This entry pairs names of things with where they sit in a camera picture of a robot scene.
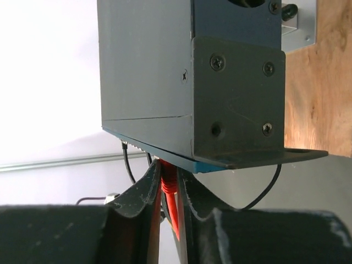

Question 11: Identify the wooden base board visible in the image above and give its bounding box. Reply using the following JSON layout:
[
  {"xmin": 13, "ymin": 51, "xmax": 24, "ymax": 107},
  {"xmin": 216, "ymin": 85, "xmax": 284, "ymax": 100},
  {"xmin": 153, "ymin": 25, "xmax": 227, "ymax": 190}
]
[{"xmin": 284, "ymin": 1, "xmax": 351, "ymax": 157}]

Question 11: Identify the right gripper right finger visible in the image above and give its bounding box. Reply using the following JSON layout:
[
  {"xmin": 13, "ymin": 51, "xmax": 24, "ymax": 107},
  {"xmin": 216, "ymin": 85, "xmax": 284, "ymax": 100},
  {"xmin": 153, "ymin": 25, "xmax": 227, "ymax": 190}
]
[{"xmin": 177, "ymin": 168, "xmax": 236, "ymax": 263}]

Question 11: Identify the dark grey network switch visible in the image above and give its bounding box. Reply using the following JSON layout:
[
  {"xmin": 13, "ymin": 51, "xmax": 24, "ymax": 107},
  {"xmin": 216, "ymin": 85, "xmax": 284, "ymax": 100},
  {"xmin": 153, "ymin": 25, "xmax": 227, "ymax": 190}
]
[{"xmin": 97, "ymin": 1, "xmax": 327, "ymax": 173}]

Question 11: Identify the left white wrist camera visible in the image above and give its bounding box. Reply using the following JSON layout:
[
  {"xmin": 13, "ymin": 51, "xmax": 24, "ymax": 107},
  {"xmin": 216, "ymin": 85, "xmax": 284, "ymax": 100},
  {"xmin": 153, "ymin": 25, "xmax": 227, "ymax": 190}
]
[{"xmin": 104, "ymin": 193, "xmax": 120, "ymax": 204}]

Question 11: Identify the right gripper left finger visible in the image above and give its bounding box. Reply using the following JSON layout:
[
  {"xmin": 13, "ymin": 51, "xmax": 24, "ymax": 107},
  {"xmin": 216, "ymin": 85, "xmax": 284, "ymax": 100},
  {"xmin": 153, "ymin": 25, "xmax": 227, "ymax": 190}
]
[{"xmin": 104, "ymin": 159, "xmax": 161, "ymax": 263}]

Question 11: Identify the short black cable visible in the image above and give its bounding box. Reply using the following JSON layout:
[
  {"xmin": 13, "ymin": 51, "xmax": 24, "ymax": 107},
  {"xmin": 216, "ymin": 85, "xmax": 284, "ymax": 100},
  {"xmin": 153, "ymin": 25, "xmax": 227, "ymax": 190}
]
[{"xmin": 239, "ymin": 163, "xmax": 283, "ymax": 211}]

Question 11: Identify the long black ethernet cable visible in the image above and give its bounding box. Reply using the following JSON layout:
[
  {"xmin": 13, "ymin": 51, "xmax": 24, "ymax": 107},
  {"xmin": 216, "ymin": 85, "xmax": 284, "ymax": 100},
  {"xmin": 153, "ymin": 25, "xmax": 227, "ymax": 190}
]
[{"xmin": 120, "ymin": 140, "xmax": 137, "ymax": 184}]

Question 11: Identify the metal mounting bracket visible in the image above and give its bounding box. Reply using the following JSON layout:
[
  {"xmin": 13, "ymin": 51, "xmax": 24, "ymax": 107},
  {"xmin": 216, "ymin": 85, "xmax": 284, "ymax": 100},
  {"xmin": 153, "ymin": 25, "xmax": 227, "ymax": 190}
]
[{"xmin": 282, "ymin": 0, "xmax": 317, "ymax": 53}]

